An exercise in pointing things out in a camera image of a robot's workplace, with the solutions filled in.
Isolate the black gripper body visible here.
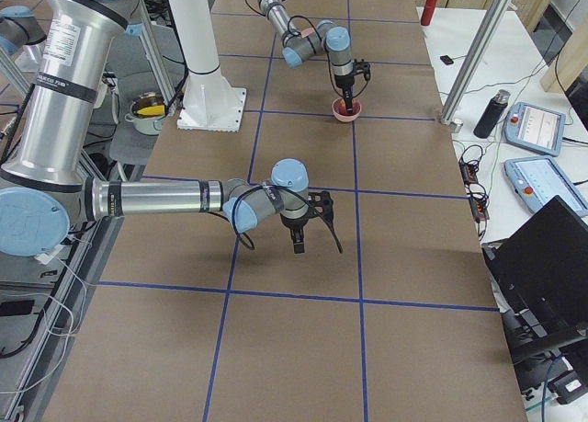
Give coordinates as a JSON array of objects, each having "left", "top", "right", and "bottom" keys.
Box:
[
  {"left": 280, "top": 215, "right": 308, "bottom": 243},
  {"left": 334, "top": 73, "right": 355, "bottom": 98}
]

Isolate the red apple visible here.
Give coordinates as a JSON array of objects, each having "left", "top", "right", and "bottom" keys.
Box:
[{"left": 338, "top": 98, "right": 348, "bottom": 113}]

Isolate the pink bowl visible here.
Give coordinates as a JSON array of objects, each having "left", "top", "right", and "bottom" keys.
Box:
[{"left": 332, "top": 97, "right": 362, "bottom": 123}]

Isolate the small black square device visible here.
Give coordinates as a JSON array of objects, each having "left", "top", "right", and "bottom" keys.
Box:
[{"left": 440, "top": 55, "right": 454, "bottom": 65}]

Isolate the red cylinder bottle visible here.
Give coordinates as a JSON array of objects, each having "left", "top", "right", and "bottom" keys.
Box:
[{"left": 420, "top": 0, "right": 438, "bottom": 27}]

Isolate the black water bottle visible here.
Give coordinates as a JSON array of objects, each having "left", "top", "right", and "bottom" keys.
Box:
[{"left": 473, "top": 89, "right": 511, "bottom": 139}]

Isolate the far teach pendant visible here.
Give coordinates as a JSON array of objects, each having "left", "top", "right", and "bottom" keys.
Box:
[{"left": 503, "top": 102, "right": 566, "bottom": 156}]

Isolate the teach pendant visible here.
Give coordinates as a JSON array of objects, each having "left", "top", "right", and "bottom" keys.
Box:
[
  {"left": 503, "top": 102, "right": 566, "bottom": 156},
  {"left": 503, "top": 155, "right": 587, "bottom": 218}
]

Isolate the white pot with yellow item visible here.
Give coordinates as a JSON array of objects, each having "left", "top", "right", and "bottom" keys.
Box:
[{"left": 124, "top": 92, "right": 166, "bottom": 136}]

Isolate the near teach pendant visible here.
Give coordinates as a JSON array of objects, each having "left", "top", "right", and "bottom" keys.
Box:
[{"left": 503, "top": 155, "right": 587, "bottom": 218}]

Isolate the black laptop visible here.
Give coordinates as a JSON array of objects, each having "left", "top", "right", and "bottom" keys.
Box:
[{"left": 483, "top": 196, "right": 587, "bottom": 375}]

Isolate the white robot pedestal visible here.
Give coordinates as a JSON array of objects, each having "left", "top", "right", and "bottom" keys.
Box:
[{"left": 169, "top": 0, "right": 247, "bottom": 132}]

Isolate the aluminium frame post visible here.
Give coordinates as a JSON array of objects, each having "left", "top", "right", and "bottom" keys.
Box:
[{"left": 438, "top": 0, "right": 512, "bottom": 133}]

